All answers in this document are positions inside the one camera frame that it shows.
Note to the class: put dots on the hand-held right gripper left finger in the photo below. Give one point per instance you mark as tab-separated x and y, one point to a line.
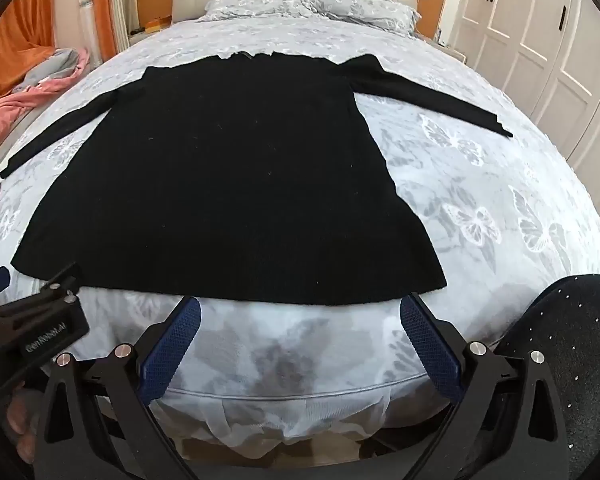
172	347

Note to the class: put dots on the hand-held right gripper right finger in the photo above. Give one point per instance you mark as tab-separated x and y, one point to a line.
430	350

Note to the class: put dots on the black knit sweater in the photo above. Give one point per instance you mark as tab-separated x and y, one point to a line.
230	185

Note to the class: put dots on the person's left hand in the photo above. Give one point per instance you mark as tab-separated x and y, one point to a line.
20	422

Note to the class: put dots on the person's leg in dark pants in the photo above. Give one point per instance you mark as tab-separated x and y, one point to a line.
570	350

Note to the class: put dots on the grey butterfly print bedspread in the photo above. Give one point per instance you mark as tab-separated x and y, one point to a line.
480	185

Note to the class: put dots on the pink cloth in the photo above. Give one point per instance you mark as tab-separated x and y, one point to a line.
10	105

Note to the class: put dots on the grey cloth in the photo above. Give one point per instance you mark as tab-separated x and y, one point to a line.
55	62

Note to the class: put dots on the orange curtain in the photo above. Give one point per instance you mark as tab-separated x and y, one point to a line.
30	25

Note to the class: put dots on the white wardrobe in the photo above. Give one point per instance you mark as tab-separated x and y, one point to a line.
530	35

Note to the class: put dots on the flat butterfly print pillow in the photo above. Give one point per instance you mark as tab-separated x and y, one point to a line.
250	5

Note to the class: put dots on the ruffled butterfly print pillow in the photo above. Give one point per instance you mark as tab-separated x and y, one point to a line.
360	7

